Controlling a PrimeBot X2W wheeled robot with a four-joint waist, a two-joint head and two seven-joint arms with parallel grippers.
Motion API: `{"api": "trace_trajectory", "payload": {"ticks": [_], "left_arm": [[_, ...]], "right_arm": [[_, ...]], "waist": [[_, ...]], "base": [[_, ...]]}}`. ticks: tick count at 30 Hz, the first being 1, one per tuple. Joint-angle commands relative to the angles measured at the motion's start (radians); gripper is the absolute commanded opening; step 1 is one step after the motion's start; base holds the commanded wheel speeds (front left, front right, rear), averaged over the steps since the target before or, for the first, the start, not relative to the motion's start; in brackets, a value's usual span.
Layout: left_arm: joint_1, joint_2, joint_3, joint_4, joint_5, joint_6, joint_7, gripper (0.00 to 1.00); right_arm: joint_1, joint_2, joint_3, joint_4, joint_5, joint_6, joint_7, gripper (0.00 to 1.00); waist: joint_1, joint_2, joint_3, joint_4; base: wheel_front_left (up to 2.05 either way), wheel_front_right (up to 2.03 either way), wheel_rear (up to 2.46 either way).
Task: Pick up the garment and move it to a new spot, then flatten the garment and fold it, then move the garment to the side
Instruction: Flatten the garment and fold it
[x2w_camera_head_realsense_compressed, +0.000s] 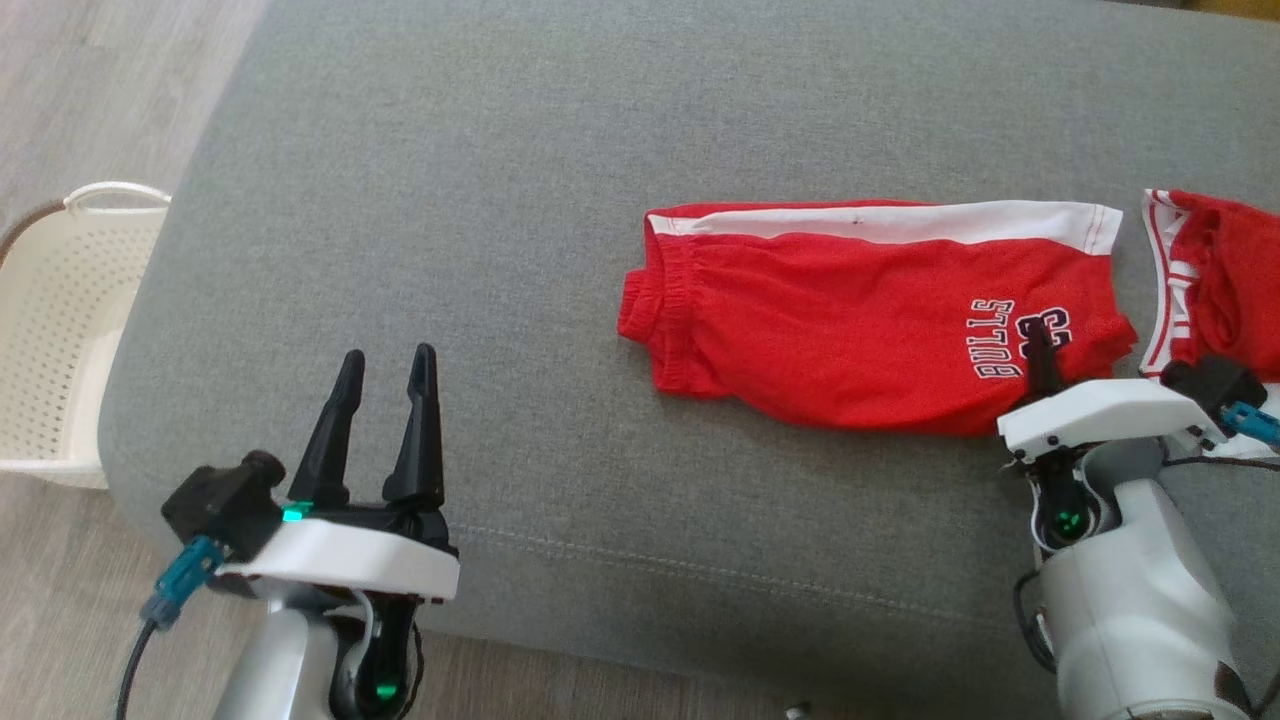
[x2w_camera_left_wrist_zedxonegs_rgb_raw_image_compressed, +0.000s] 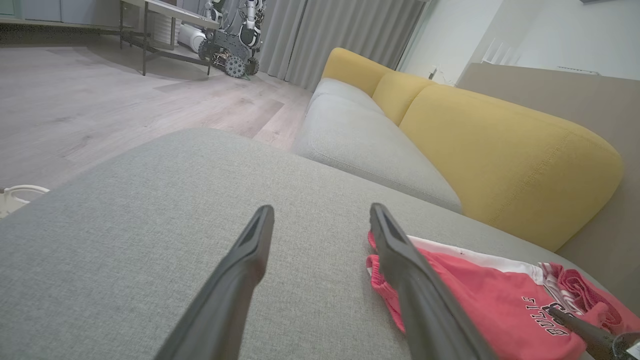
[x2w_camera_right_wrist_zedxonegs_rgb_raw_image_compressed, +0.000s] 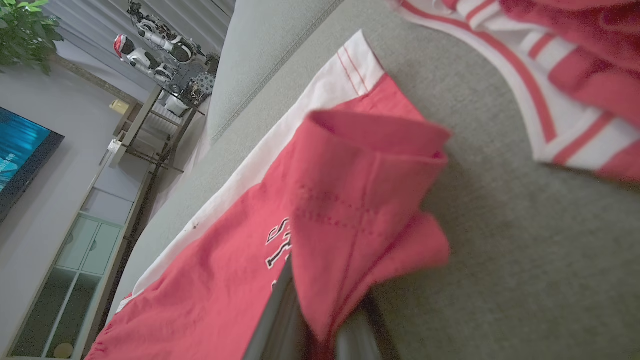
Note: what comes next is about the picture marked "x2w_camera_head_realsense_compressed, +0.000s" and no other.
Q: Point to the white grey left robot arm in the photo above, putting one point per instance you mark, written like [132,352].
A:
[280,660]

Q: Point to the red jersey with white sleeves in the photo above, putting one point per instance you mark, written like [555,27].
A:
[1235,280]

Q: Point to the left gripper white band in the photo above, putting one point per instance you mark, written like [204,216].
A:
[340,560]

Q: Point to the red shorts with white stripe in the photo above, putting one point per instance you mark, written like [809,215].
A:
[840,320]

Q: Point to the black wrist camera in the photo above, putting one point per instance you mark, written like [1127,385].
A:
[1210,385]
[220,500]

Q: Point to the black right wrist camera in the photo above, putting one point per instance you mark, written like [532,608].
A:
[1210,385]

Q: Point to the large yellow sofa backrest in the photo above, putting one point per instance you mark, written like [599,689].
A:
[1245,6]

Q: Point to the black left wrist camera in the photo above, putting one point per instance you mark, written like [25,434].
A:
[220,500]

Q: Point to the white perforated laundry basket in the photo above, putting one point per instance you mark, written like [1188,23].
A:
[60,340]

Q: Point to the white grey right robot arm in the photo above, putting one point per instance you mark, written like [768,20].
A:
[1130,600]

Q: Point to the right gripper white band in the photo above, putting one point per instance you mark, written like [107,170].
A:
[1100,415]

